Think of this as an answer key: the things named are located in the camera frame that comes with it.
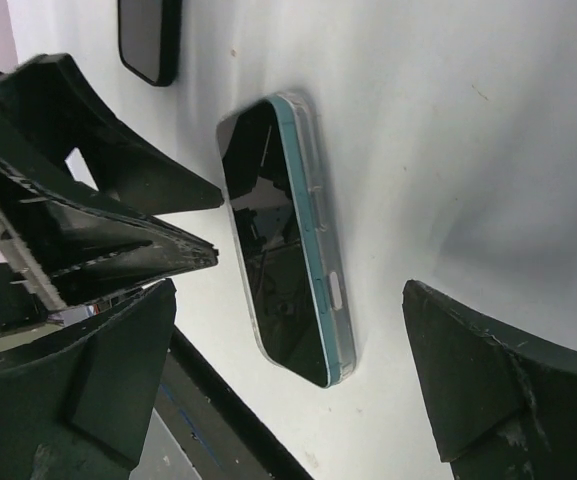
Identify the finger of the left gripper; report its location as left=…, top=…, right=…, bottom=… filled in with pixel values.
left=0, top=53, right=224, bottom=212
left=0, top=119, right=218, bottom=306

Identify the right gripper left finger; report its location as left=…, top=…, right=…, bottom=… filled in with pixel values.
left=0, top=280, right=176, bottom=479

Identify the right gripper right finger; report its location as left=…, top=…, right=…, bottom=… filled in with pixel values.
left=402, top=280, right=577, bottom=479

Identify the black smartphone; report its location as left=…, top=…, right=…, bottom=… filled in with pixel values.
left=218, top=99, right=332, bottom=388

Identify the clear phone case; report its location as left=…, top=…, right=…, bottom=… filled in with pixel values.
left=216, top=91, right=357, bottom=389

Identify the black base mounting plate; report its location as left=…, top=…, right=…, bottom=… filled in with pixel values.
left=155, top=328, right=311, bottom=480

